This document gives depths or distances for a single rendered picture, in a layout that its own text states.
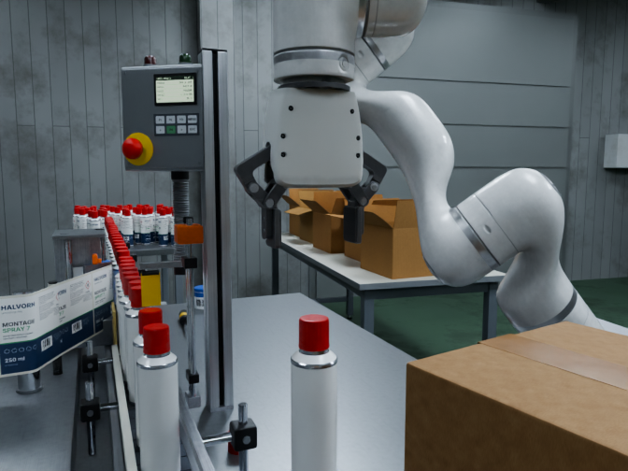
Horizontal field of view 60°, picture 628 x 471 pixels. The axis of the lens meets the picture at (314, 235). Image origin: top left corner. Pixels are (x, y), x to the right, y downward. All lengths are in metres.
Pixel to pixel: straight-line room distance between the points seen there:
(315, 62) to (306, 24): 0.04
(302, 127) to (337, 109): 0.04
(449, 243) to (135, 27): 4.75
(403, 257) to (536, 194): 1.77
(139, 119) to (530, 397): 0.83
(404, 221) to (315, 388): 2.03
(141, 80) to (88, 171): 4.24
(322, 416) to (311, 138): 0.29
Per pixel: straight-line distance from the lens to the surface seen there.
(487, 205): 0.88
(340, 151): 0.56
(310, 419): 0.61
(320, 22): 0.55
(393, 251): 2.57
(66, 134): 5.31
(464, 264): 0.88
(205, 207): 1.00
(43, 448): 0.94
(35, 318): 1.12
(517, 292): 0.95
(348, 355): 1.38
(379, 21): 0.58
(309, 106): 0.55
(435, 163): 0.91
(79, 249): 1.38
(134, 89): 1.07
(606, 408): 0.44
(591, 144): 7.20
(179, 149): 1.02
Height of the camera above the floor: 1.28
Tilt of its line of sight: 7 degrees down
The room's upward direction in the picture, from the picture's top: straight up
